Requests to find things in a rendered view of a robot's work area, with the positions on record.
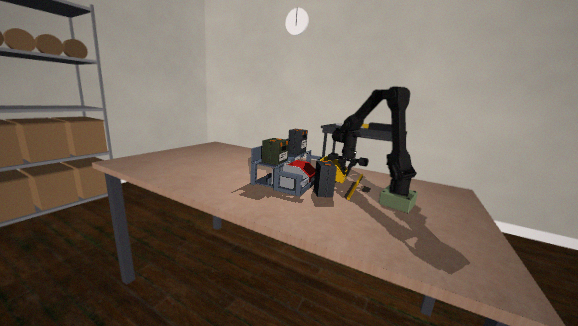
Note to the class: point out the red open bin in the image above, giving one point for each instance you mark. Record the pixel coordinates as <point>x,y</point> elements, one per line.
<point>308,169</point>

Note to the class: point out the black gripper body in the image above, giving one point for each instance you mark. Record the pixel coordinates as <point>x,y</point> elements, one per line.
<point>348,153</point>

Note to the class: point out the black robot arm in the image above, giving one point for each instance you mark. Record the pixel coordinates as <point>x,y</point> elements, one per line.
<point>399,160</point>

